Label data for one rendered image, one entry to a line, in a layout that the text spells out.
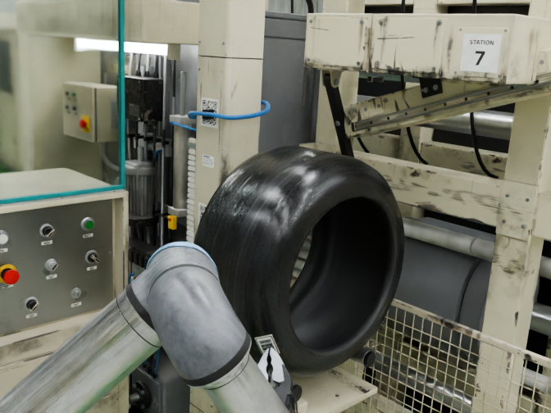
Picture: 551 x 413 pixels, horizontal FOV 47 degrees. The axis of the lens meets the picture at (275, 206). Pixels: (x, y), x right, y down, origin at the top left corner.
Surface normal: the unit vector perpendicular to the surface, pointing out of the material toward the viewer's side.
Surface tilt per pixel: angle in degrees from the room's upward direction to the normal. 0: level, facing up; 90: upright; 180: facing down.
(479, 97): 90
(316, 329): 25
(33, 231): 90
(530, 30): 90
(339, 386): 0
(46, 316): 90
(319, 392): 0
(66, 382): 74
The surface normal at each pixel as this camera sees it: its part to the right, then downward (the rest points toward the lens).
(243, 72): 0.68, 0.21
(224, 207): -0.57, -0.44
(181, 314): -0.27, -0.33
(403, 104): -0.73, 0.13
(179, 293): -0.18, -0.60
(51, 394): -0.05, -0.03
